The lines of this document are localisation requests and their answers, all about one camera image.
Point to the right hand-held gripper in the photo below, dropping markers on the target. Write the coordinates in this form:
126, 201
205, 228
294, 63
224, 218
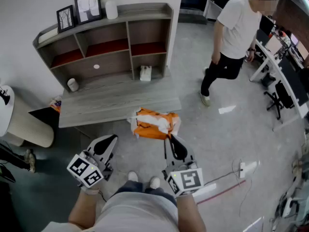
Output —
188, 180

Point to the person's left white shoe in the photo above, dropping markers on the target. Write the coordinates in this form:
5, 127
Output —
132, 176

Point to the white vase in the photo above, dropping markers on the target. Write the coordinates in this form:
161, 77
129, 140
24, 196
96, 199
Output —
111, 9

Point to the white power strip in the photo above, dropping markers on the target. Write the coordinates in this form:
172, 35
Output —
242, 169

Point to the person's white shirt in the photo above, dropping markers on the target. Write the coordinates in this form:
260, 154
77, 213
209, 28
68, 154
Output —
135, 214

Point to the large black picture frame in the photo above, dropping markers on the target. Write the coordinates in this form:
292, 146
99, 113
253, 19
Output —
88, 8

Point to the white flat board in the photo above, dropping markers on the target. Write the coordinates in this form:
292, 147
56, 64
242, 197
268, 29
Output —
205, 190

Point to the person's white shoe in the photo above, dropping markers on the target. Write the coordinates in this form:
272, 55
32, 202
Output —
154, 182
132, 176

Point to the person's right forearm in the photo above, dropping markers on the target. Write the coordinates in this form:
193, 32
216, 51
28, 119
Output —
189, 214

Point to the person's dark trousers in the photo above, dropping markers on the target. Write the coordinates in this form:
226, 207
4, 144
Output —
142, 190

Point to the round white sticker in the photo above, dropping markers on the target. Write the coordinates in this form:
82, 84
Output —
96, 66

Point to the orange packet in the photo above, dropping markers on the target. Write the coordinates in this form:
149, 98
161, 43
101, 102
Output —
56, 104

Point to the black object on stand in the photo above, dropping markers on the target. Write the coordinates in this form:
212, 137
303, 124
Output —
4, 97

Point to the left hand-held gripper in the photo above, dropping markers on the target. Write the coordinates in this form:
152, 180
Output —
84, 169

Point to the grey wooden shelf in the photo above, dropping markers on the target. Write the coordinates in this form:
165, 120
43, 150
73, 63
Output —
116, 100

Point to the black computer monitor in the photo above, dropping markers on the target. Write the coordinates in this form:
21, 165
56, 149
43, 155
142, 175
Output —
290, 78

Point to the white sheet of paper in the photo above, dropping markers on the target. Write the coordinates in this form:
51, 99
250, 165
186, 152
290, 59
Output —
227, 109

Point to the black office chair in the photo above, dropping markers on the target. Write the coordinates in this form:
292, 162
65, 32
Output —
281, 98

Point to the white office desk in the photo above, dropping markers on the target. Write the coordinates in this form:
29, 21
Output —
275, 64

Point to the white cylindrical speaker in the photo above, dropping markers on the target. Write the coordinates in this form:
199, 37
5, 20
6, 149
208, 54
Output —
73, 84

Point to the person's left forearm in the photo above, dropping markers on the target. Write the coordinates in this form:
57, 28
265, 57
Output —
83, 209

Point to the small black picture frame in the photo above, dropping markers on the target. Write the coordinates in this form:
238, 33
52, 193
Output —
65, 18

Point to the orange and white tissues pack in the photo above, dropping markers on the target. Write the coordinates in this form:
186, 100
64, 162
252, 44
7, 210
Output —
149, 129

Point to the person's right white shoe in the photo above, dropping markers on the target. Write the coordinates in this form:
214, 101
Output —
154, 182

